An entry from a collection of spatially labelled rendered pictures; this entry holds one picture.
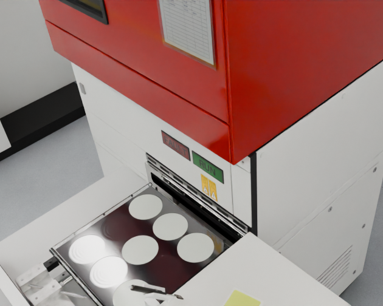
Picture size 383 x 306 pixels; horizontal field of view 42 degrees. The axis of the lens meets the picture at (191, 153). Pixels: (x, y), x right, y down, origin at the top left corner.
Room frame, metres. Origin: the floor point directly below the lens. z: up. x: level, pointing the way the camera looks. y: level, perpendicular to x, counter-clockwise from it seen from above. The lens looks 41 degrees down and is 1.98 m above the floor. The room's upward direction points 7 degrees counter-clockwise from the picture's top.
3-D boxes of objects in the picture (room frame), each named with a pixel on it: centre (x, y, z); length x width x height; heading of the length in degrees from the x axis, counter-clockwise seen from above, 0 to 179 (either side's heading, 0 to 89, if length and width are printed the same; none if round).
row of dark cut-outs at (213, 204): (1.03, 0.01, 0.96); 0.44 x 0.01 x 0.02; 37
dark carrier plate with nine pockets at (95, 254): (0.88, 0.17, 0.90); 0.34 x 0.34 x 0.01; 37
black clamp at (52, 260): (0.87, 0.42, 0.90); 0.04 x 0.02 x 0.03; 127
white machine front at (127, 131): (1.17, 0.11, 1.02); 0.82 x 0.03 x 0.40; 37
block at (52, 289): (0.77, 0.42, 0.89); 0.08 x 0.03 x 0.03; 127
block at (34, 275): (0.84, 0.47, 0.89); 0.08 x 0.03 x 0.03; 127
